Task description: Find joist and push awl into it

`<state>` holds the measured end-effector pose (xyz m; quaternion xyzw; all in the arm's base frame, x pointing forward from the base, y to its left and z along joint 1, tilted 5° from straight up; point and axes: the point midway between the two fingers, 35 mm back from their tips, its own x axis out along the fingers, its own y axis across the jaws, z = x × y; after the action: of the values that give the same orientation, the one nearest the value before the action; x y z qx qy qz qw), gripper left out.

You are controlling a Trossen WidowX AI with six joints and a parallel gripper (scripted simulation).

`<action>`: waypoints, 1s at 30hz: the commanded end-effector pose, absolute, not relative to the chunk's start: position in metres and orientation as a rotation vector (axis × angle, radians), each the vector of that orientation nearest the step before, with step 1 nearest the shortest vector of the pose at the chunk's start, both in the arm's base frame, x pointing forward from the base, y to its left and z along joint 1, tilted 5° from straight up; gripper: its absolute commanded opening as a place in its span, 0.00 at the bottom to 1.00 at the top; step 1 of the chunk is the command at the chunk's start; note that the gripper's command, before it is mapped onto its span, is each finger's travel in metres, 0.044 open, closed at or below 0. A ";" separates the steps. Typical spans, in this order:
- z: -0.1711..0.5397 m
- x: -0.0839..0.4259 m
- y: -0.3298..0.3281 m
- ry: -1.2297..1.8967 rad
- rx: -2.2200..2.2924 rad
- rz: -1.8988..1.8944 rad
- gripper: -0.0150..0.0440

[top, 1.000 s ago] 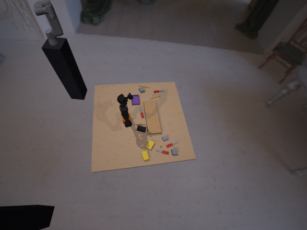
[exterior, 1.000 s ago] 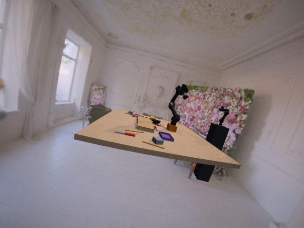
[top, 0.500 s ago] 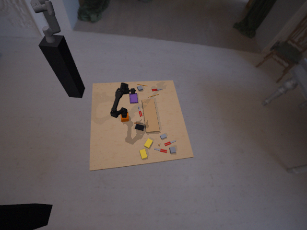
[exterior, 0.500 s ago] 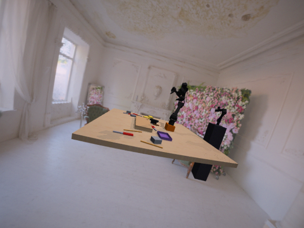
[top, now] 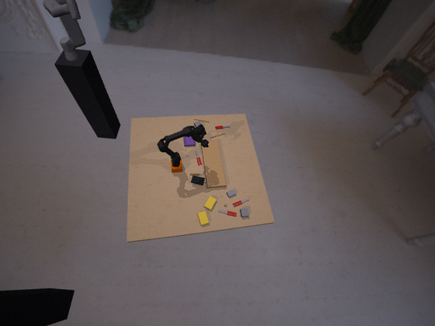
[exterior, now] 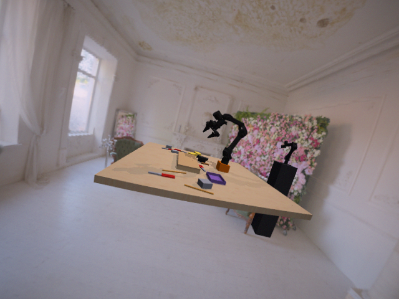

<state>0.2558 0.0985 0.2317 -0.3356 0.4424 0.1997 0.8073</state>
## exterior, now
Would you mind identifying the tan panel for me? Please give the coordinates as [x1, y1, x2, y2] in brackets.
[176, 151, 201, 174]

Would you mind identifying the purple square tray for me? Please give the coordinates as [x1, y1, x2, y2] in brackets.
[206, 172, 226, 185]

